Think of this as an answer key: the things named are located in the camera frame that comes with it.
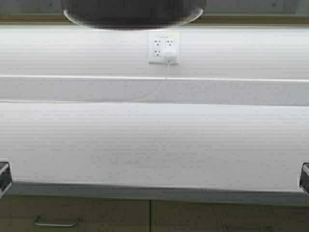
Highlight large grey cooking pot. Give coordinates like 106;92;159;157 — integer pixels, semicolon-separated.
61;0;205;30

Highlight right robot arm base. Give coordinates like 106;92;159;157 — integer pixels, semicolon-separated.
299;162;309;195

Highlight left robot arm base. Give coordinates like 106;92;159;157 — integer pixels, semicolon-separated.
0;161;13;198

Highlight white plug adapter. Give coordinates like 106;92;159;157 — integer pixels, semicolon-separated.
163;50;178;64

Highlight right wooden drawer front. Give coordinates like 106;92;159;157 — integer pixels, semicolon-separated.
150;201;309;232

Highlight wooden drawer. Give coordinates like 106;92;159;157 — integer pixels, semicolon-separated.
150;201;309;232
0;196;150;232

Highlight left wooden drawer front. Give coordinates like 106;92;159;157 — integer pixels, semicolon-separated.
0;196;150;232

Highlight white wall outlet plate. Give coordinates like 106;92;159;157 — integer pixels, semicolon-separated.
148;31;180;65

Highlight right drawer metal handle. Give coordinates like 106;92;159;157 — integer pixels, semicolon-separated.
223;224;273;232

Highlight drawer metal handle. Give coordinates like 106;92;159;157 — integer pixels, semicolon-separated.
34;216;82;228
223;224;273;232

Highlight left drawer metal handle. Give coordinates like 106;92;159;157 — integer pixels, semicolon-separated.
34;216;82;228

